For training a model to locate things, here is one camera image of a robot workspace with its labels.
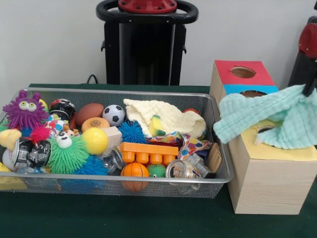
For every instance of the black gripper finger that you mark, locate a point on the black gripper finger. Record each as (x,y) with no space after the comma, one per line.
(312,84)

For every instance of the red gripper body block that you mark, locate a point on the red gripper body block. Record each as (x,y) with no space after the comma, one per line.
(309,42)

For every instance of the light teal cloth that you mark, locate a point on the light teal cloth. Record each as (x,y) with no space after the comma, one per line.
(277,114)

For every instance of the colourful patterned cloth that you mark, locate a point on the colourful patterned cloth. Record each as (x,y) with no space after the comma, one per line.
(190,145)

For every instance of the wooden box with three holes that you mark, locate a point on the wooden box with three holes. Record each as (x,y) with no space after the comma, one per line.
(267,178)

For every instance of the shallow clear bin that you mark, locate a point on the shallow clear bin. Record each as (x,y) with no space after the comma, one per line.
(218,148)

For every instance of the cream yellow cloth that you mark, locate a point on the cream yellow cloth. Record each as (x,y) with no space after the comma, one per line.
(171,116)

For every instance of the crushed silver can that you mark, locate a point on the crushed silver can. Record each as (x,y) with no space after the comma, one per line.
(182,169)

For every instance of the orange building block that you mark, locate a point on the orange building block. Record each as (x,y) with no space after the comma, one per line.
(147,149)

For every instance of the small orange basketball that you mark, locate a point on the small orange basketball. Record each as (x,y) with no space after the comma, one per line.
(134,172)

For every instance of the small soccer ball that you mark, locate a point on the small soccer ball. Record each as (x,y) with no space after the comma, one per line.
(114,115)

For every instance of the yellow ball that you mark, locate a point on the yellow ball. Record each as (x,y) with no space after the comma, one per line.
(95,141)

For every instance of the small brown football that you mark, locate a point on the small brown football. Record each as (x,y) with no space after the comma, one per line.
(89,113)

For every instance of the dark green table cloth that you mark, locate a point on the dark green table cloth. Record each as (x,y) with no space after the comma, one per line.
(124,218)

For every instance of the green spiky ball with eyes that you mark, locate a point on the green spiky ball with eyes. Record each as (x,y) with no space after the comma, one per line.
(67,154)

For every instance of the purple spiky monster toy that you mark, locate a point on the purple spiky monster toy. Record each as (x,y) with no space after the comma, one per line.
(24,111)

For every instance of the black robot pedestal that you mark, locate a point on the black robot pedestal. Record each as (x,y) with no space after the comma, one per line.
(143,54)

